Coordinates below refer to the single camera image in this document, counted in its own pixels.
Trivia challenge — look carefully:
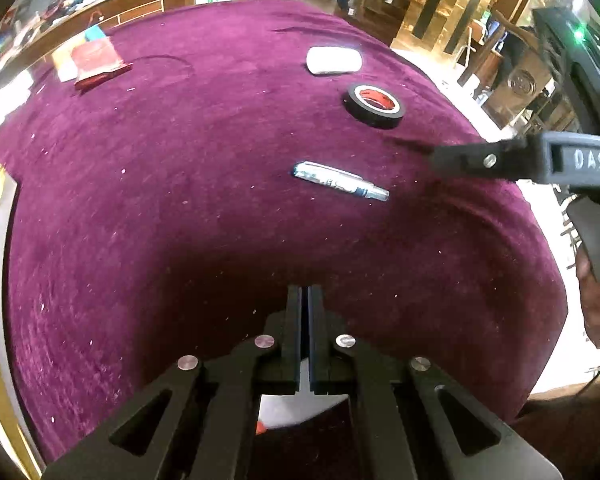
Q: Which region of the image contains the wooden brick counter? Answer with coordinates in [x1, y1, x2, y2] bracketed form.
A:
[10, 0, 188, 51]

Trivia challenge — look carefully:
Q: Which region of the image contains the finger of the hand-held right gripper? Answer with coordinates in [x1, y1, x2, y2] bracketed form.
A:
[427, 136, 543, 182]

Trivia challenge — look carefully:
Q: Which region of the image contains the small white box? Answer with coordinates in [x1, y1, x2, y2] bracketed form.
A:
[52, 50, 78, 83]

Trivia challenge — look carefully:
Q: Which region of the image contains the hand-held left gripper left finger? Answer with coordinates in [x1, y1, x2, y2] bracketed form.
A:
[42, 285, 303, 480]

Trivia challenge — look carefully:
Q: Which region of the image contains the red foil packet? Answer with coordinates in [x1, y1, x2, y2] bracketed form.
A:
[72, 39, 133, 91]

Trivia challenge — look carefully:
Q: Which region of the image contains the silver and blue pen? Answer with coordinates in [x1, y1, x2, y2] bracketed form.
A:
[292, 161, 391, 202]

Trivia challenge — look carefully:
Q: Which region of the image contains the black tape roll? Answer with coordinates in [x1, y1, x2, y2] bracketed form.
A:
[342, 83, 406, 130]

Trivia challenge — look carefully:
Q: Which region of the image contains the white oval case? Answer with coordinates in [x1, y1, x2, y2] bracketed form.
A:
[306, 46, 364, 76]

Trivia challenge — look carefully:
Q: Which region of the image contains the person's right hand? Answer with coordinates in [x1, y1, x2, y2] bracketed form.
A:
[575, 250, 600, 348]

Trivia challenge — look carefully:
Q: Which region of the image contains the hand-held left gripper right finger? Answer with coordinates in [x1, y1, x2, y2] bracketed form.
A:
[307, 284, 563, 480]

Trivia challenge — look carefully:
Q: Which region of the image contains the gold mirrored pillar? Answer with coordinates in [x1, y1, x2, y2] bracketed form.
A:
[405, 0, 511, 56]

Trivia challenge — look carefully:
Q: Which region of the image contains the carved wooden chair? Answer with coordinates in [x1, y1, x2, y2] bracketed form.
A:
[480, 10, 581, 131]

